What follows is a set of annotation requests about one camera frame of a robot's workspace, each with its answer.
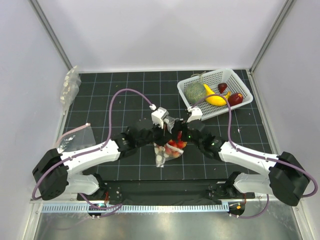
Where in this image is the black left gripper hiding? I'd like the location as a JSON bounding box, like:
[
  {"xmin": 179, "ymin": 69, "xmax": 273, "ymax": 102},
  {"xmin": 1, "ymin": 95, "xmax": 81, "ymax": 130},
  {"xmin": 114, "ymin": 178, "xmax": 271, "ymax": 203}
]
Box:
[{"xmin": 136, "ymin": 119, "xmax": 174, "ymax": 148}]

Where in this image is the clear dotted zip bag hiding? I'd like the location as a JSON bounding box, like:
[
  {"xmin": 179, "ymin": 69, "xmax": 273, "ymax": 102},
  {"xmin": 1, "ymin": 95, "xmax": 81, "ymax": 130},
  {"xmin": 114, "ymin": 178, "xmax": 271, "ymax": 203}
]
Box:
[{"xmin": 153, "ymin": 116, "xmax": 187, "ymax": 168}]

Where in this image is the red lychee cluster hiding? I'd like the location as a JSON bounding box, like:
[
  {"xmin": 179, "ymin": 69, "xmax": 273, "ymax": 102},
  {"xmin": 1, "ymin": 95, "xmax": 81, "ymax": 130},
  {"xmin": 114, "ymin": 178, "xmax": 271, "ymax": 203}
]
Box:
[{"xmin": 163, "ymin": 132, "xmax": 187, "ymax": 161}]

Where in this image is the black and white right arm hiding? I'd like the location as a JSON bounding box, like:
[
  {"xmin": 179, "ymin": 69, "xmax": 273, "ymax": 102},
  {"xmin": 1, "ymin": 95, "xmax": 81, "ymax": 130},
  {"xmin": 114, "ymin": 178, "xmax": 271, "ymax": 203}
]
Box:
[{"xmin": 168, "ymin": 119, "xmax": 312, "ymax": 207}]

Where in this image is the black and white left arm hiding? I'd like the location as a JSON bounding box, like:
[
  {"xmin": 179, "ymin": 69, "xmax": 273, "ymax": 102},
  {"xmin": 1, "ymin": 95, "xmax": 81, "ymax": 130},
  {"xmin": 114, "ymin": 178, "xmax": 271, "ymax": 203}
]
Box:
[{"xmin": 31, "ymin": 118, "xmax": 172, "ymax": 201}]

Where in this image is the clear bag of snacks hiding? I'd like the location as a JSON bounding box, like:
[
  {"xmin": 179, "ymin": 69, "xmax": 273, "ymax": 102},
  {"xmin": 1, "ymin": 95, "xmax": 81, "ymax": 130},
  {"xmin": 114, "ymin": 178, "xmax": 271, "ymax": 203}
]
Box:
[{"xmin": 60, "ymin": 65, "xmax": 82, "ymax": 115}]

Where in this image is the green netted melon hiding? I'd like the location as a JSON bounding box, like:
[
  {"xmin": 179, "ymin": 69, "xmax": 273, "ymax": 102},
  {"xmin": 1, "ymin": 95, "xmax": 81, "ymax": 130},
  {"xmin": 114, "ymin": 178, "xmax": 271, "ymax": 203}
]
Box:
[{"xmin": 184, "ymin": 82, "xmax": 207, "ymax": 104}]

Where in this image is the yellow banana bunch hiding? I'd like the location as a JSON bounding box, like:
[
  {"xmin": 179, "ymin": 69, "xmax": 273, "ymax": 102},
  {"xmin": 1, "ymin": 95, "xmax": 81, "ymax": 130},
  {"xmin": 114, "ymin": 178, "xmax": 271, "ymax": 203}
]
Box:
[{"xmin": 203, "ymin": 84, "xmax": 227, "ymax": 107}]

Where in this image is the white plastic basket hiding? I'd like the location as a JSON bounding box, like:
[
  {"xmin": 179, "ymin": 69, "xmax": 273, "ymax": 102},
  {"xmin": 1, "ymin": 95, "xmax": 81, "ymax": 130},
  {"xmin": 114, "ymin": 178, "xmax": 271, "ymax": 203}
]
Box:
[{"xmin": 176, "ymin": 68, "xmax": 254, "ymax": 121}]

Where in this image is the small dark red fruit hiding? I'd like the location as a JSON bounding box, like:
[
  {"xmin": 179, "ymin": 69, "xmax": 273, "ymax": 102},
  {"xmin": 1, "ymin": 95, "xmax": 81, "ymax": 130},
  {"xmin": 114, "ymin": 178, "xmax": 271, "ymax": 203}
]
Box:
[{"xmin": 217, "ymin": 82, "xmax": 228, "ymax": 94}]

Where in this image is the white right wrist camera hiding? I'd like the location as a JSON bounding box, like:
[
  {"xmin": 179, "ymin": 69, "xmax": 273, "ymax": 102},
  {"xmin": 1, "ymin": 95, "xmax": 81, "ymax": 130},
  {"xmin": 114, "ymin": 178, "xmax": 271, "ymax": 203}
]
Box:
[{"xmin": 186, "ymin": 106, "xmax": 203, "ymax": 123}]

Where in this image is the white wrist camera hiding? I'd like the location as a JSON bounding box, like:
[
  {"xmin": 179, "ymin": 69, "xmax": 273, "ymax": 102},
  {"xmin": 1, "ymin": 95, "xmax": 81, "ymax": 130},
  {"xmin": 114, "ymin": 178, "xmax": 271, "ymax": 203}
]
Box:
[
  {"xmin": 149, "ymin": 104, "xmax": 169, "ymax": 129},
  {"xmin": 186, "ymin": 106, "xmax": 203, "ymax": 123}
]

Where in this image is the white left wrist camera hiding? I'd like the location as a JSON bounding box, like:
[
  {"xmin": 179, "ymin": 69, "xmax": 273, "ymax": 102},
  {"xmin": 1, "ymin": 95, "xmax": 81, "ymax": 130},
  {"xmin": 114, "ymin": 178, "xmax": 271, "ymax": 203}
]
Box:
[{"xmin": 149, "ymin": 104, "xmax": 169, "ymax": 129}]

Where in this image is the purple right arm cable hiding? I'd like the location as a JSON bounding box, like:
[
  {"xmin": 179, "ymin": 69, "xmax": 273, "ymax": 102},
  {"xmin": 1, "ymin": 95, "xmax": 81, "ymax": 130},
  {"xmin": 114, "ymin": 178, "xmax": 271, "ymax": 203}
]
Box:
[{"xmin": 188, "ymin": 93, "xmax": 318, "ymax": 198}]

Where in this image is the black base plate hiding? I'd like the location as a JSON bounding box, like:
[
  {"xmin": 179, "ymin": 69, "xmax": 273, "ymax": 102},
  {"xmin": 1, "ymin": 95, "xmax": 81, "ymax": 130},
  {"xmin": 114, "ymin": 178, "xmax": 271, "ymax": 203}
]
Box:
[{"xmin": 86, "ymin": 179, "xmax": 255, "ymax": 206}]

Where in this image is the white slotted cable duct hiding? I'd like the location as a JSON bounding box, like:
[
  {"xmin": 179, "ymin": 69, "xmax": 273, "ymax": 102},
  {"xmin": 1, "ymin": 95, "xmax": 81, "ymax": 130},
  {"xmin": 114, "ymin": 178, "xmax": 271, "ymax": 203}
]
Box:
[{"xmin": 41, "ymin": 202, "xmax": 229, "ymax": 214}]

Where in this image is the aluminium corner post right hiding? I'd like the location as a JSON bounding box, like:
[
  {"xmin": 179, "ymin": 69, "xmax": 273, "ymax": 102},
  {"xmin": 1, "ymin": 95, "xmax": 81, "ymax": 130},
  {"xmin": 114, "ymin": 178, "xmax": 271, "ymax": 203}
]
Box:
[{"xmin": 249, "ymin": 0, "xmax": 296, "ymax": 75}]

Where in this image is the aluminium corner post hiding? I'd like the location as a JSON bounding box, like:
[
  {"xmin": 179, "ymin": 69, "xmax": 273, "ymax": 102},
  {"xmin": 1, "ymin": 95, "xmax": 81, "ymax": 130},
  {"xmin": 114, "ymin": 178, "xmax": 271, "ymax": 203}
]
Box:
[
  {"xmin": 249, "ymin": 0, "xmax": 296, "ymax": 75},
  {"xmin": 28, "ymin": 0, "xmax": 73, "ymax": 70}
]

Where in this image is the aluminium corner post left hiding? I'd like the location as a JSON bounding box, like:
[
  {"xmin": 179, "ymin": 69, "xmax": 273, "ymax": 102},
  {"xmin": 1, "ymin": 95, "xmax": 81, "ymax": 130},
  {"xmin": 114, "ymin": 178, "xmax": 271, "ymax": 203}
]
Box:
[{"xmin": 28, "ymin": 0, "xmax": 73, "ymax": 70}]

